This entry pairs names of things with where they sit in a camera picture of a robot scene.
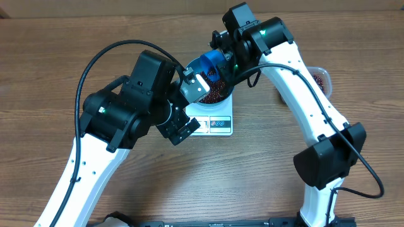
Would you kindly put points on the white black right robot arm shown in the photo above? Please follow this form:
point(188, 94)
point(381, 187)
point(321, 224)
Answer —
point(267, 48)

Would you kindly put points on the white digital kitchen scale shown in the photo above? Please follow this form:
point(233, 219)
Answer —
point(215, 119)

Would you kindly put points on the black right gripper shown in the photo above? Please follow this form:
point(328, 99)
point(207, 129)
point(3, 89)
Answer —
point(227, 71)

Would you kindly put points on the red beans in bowl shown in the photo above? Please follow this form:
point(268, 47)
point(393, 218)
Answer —
point(215, 89)

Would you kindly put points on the teal metal bowl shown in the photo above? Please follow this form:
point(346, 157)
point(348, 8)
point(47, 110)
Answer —
point(195, 65)

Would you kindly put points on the clear plastic bean container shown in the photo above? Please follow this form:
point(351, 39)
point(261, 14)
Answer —
point(325, 77)

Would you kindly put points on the blue plastic measuring scoop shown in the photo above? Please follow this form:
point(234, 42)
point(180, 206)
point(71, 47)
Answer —
point(208, 63)

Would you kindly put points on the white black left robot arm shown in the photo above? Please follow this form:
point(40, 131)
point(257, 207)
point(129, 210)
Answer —
point(112, 121)

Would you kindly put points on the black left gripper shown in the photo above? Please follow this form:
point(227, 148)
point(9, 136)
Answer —
point(182, 120)

